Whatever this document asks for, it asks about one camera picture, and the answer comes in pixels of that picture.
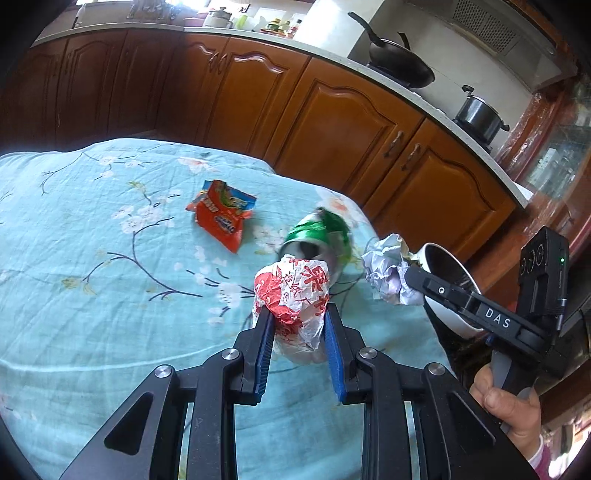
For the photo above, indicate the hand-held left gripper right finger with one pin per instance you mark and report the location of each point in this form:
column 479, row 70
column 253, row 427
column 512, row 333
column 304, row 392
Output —
column 334, row 360

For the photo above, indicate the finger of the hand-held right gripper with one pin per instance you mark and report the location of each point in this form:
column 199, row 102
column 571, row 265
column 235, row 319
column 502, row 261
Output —
column 443, row 290

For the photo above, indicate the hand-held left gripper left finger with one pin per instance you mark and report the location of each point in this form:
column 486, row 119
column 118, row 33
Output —
column 263, row 355

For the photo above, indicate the white bowl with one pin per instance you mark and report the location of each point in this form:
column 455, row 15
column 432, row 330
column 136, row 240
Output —
column 455, row 323

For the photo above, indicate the white paper ball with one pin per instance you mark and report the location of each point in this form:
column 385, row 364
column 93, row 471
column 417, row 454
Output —
column 385, row 267

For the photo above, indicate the red white plastic bag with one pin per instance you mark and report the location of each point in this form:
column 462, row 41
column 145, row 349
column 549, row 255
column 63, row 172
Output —
column 295, row 290

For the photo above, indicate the person's right forearm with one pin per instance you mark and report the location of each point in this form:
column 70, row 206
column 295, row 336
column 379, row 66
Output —
column 540, row 461

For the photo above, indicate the person's right hand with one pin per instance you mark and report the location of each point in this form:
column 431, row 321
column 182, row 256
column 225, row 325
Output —
column 512, row 410

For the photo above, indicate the wooden framed glass door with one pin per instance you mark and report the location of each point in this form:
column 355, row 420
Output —
column 554, row 152

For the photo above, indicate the green crushed drink can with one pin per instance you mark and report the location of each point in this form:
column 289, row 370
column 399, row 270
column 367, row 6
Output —
column 318, row 228

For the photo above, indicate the orange red snack wrapper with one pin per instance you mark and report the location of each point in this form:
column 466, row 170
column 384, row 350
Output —
column 219, row 217

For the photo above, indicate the light blue floral tablecloth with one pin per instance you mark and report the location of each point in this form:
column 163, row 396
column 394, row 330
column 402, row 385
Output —
column 115, row 300

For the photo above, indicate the dark steel cooking pot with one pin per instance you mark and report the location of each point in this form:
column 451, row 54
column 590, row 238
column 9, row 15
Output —
column 478, row 115

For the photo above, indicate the wooden lower cabinets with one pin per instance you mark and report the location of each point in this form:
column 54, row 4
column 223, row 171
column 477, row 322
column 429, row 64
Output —
column 323, row 115

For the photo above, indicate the black wok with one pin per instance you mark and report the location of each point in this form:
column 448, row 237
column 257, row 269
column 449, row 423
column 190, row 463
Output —
column 401, row 64

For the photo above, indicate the steel range hood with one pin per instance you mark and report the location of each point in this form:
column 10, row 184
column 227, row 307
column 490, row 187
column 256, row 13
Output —
column 508, row 41

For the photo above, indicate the group of seasoning bottles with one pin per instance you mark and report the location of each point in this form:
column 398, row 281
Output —
column 281, row 27

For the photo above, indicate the kitchen utensil rack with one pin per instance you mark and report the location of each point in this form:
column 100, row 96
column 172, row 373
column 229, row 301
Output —
column 152, row 7

